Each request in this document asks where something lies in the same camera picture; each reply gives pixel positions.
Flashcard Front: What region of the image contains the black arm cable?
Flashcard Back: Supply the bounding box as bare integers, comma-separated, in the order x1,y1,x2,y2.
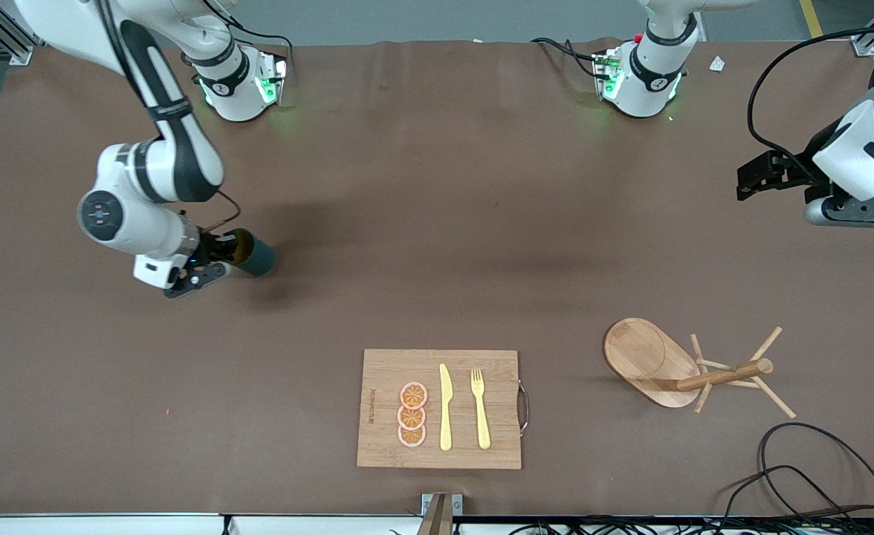
205,189,243,233
747,26,874,161

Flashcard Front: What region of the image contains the dark green ribbed cup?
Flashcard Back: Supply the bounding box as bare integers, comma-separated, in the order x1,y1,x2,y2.
225,229,276,278

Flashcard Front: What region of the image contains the black left base cable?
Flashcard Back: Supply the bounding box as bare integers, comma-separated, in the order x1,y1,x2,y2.
530,37,603,80

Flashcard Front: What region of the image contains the yellow plastic fork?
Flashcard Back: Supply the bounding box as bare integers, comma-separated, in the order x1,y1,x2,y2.
470,369,492,450

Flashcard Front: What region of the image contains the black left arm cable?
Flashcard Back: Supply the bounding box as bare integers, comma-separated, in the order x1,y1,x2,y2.
747,26,874,161

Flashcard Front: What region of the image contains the wooden mug rack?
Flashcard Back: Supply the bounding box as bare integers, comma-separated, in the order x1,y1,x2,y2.
603,318,797,419

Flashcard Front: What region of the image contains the black looped cable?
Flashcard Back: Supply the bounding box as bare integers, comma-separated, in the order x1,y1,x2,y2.
758,422,874,515
719,464,874,521

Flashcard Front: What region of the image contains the white table edge rail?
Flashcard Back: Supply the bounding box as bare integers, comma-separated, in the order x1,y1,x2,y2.
0,513,423,535

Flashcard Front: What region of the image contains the black right base cable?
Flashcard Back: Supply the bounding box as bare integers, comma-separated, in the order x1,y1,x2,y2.
229,26,294,57

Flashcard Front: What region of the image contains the metal table edge bracket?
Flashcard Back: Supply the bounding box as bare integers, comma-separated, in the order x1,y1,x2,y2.
416,493,464,535

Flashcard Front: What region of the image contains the yellow plastic knife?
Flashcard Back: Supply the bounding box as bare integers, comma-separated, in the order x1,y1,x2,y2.
438,363,454,452

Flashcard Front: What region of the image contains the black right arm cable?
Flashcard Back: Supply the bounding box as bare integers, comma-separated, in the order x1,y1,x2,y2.
205,189,243,233

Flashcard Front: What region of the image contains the bamboo cutting board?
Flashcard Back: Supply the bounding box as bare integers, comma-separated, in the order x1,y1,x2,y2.
356,348,522,470

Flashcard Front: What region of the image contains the black base cable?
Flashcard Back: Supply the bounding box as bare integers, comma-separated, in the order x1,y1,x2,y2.
530,37,603,80
229,26,294,57

